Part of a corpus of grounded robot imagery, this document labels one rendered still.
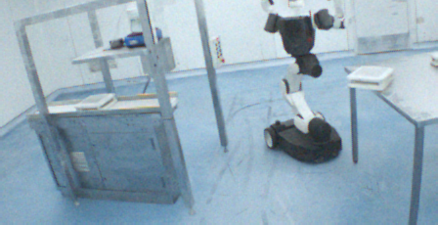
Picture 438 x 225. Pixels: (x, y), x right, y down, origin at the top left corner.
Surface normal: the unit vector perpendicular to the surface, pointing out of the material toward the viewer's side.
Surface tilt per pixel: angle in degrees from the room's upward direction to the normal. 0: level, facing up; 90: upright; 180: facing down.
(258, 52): 90
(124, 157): 90
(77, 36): 90
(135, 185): 90
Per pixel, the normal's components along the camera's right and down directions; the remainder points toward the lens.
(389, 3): -0.14, 0.35
